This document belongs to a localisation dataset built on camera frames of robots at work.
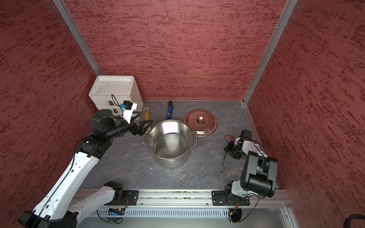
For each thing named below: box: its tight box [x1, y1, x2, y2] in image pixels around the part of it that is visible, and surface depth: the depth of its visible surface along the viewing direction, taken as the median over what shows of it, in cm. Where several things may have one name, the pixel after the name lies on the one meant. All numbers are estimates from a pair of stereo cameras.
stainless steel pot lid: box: [183, 109, 218, 137], surface depth 108 cm
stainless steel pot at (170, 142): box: [142, 119, 198, 168], surface depth 95 cm
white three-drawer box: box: [88, 75, 144, 117], surface depth 97 cm
